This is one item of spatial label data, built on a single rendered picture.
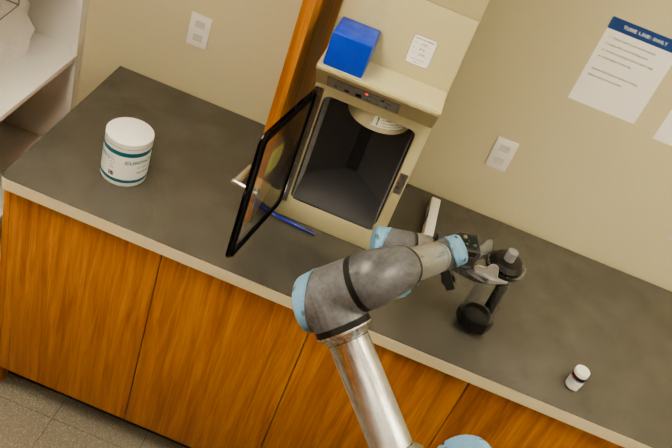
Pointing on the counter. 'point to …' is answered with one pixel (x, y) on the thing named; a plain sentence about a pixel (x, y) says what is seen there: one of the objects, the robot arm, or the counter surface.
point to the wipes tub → (126, 151)
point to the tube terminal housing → (409, 10)
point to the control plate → (363, 95)
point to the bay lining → (354, 149)
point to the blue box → (351, 47)
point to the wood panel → (313, 26)
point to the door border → (251, 185)
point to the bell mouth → (375, 122)
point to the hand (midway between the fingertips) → (500, 269)
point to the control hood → (392, 90)
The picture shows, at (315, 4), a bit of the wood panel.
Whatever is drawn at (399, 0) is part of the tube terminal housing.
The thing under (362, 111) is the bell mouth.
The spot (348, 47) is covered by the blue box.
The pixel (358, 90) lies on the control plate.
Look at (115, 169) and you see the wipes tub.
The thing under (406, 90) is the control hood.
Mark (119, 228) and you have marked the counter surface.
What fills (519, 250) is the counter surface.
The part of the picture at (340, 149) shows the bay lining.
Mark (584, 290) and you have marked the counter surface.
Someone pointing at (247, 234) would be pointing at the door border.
